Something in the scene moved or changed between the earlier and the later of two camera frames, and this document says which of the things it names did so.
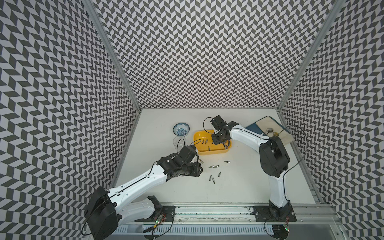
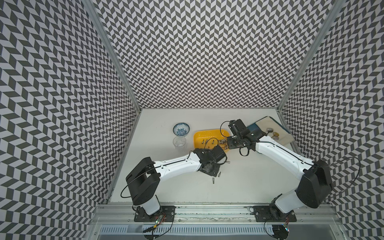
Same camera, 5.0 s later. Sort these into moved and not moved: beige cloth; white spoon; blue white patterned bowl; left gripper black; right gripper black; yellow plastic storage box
Moved: right gripper black; left gripper black
Not moved: white spoon; blue white patterned bowl; yellow plastic storage box; beige cloth
